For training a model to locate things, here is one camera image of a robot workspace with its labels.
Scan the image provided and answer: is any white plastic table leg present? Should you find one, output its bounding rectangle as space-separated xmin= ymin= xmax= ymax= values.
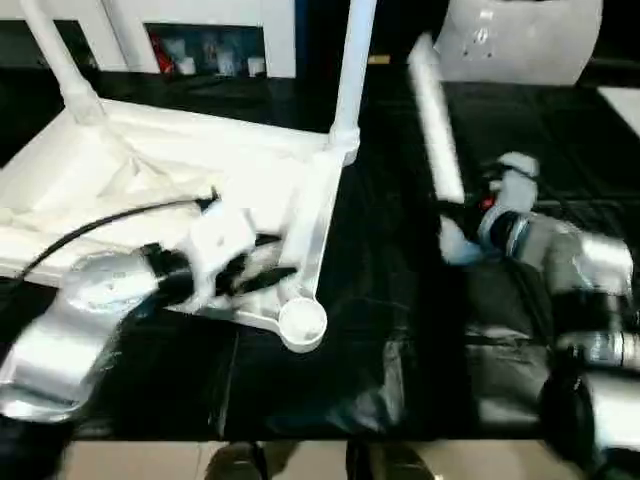
xmin=406 ymin=31 xmax=485 ymax=267
xmin=18 ymin=0 xmax=107 ymax=125
xmin=326 ymin=0 xmax=380 ymax=152

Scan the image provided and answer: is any white plastic table top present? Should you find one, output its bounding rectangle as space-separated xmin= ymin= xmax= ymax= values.
xmin=0 ymin=97 xmax=362 ymax=355

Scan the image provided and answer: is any black padded work mat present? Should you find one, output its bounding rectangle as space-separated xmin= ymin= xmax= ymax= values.
xmin=0 ymin=67 xmax=640 ymax=444

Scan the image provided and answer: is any grey printed cushion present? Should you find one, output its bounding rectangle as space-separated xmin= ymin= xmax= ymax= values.
xmin=433 ymin=0 xmax=605 ymax=87

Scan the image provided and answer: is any white flat board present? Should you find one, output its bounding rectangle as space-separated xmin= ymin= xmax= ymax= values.
xmin=596 ymin=84 xmax=640 ymax=122

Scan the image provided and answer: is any black low bench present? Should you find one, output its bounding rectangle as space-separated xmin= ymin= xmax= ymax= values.
xmin=588 ymin=49 xmax=640 ymax=87

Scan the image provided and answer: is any black cabinet with gold label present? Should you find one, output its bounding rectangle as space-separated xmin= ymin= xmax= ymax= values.
xmin=293 ymin=0 xmax=452 ymax=82

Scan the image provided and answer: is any red bottle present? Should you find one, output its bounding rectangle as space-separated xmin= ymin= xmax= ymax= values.
xmin=153 ymin=38 xmax=170 ymax=75

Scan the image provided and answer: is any white glass-door cabinet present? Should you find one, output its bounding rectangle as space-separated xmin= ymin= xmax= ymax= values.
xmin=0 ymin=0 xmax=302 ymax=77

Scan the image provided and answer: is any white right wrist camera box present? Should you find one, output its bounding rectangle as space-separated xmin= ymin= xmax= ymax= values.
xmin=491 ymin=151 xmax=542 ymax=217

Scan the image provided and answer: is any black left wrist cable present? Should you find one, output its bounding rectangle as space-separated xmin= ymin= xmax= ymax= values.
xmin=13 ymin=186 xmax=222 ymax=282

